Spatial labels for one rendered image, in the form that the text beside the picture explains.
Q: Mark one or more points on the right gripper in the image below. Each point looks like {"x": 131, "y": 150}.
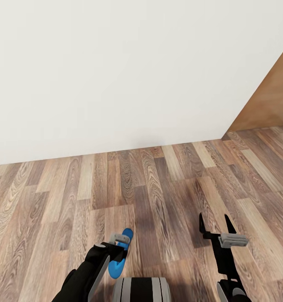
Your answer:
{"x": 219, "y": 252}

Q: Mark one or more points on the sandal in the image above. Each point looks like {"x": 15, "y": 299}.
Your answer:
{"x": 115, "y": 268}

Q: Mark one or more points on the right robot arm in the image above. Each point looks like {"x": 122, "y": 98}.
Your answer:
{"x": 228, "y": 290}

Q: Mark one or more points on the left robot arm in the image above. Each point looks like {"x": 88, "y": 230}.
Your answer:
{"x": 81, "y": 284}

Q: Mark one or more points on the sliding door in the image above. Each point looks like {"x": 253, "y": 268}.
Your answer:
{"x": 265, "y": 107}

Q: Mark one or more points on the robot trunk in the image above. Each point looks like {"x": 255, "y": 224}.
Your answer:
{"x": 141, "y": 289}

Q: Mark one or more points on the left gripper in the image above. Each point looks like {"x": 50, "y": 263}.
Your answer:
{"x": 118, "y": 252}

